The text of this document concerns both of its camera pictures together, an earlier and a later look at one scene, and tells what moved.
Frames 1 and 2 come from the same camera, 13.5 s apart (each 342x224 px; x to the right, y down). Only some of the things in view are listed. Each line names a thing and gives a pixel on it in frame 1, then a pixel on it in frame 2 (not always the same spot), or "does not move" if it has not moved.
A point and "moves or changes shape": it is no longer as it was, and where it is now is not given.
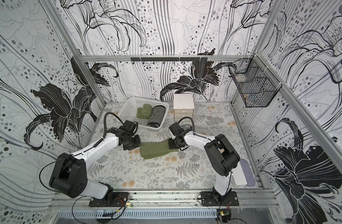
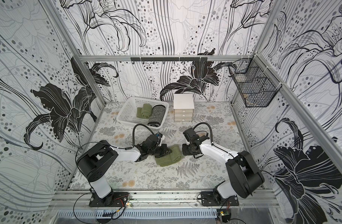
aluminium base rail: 185,199 does not move
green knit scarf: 149,150 moves or changes shape
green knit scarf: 145,112 does not move
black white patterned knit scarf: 157,115 does not move
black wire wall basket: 257,86 does not move
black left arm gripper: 136,145 to 164,148
